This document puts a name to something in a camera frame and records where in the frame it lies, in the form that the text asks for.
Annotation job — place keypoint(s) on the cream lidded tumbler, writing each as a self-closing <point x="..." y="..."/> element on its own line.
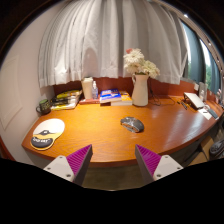
<point x="87" y="88"/>

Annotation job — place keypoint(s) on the clear small spray bottle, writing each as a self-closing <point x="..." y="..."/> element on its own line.
<point x="95" y="91"/>

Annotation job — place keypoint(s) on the grey black computer mouse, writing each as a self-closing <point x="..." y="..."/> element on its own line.
<point x="132" y="124"/>

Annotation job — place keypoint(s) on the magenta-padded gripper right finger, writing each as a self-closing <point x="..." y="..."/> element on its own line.
<point x="163" y="166"/>

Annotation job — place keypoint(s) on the white paper card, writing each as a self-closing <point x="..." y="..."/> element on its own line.
<point x="205" y="114"/>

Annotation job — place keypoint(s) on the dark pen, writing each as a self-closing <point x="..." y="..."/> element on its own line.
<point x="183" y="105"/>

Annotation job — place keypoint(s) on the cream ceramic pitcher vase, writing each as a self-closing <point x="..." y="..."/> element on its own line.
<point x="140" y="93"/>

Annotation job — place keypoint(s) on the white pleated curtain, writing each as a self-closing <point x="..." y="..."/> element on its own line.
<point x="110" y="40"/>

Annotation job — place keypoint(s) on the white yellow round mouse pad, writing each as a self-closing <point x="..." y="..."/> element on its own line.
<point x="49" y="130"/>

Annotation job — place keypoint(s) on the dark green mug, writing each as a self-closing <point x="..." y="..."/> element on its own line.
<point x="44" y="107"/>

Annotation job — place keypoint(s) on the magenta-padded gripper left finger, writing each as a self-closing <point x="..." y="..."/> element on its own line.
<point x="63" y="166"/>

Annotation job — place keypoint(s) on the orange book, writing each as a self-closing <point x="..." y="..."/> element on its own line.
<point x="126" y="99"/>

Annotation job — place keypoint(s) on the red flat book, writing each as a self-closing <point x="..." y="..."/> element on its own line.
<point x="88" y="101"/>

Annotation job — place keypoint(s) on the yellow black book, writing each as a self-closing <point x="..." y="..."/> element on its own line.
<point x="68" y="93"/>

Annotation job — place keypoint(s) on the white yellow book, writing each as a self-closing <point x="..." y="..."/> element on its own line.
<point x="62" y="106"/>

